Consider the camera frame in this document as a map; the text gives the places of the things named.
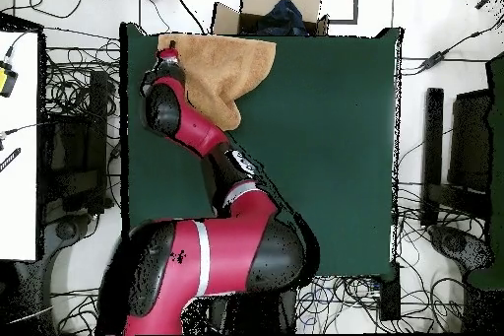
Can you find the tan terry towel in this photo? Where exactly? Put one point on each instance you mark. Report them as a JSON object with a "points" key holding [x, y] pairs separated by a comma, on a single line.
{"points": [[220, 72]]}

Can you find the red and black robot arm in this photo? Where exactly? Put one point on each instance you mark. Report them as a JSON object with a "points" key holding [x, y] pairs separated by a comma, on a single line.
{"points": [[220, 249]]}

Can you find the blue jeans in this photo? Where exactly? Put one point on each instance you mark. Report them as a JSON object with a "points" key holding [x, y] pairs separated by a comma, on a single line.
{"points": [[285, 16]]}

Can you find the black floor stand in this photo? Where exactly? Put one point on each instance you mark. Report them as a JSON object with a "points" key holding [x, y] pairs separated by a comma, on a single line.
{"points": [[75, 154], [433, 135]]}

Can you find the yellow and black device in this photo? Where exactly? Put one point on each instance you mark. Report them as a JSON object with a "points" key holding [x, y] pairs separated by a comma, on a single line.
{"points": [[6, 80]]}

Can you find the black slotted bar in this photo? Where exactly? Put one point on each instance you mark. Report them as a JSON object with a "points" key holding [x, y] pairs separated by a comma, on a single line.
{"points": [[10, 160]]}

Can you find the dark green table cloth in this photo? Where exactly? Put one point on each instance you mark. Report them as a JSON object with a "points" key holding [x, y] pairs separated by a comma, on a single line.
{"points": [[334, 154]]}

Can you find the white desk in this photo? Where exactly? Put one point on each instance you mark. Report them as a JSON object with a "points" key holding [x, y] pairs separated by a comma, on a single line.
{"points": [[17, 194]]}

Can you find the black power strip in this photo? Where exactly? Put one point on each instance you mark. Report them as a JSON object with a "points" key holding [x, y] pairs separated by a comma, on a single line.
{"points": [[390, 300]]}

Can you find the dark green cloth cover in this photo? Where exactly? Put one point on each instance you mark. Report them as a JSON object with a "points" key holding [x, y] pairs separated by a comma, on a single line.
{"points": [[497, 154]]}

